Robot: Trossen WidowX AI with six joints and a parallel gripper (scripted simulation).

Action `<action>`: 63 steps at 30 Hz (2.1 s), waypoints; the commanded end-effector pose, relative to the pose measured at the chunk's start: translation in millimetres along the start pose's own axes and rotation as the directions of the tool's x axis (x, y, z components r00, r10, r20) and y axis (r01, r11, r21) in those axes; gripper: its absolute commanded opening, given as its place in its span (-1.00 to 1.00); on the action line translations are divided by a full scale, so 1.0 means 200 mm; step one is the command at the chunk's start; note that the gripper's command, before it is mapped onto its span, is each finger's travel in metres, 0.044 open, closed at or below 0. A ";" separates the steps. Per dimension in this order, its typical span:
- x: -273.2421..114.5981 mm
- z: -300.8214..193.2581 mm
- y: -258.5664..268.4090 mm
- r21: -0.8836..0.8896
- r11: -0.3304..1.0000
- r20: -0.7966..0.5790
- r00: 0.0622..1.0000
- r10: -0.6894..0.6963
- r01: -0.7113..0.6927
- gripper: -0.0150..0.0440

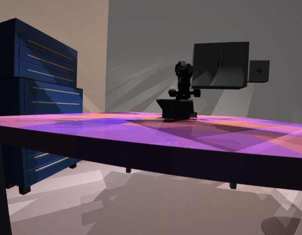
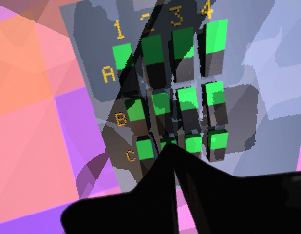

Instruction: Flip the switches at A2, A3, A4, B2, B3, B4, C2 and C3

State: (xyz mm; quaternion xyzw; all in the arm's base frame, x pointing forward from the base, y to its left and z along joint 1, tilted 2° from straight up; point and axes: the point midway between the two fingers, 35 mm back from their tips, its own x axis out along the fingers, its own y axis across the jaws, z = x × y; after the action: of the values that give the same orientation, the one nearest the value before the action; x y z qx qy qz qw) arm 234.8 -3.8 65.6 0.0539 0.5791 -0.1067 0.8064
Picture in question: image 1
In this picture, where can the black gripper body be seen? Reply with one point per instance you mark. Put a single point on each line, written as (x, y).
(196, 92)

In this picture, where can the grey switch panel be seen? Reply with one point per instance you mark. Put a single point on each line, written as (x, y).
(176, 108)

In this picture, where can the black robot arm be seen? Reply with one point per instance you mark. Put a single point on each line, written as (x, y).
(184, 72)

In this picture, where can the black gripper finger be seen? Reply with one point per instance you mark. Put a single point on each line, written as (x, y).
(187, 95)
(180, 95)

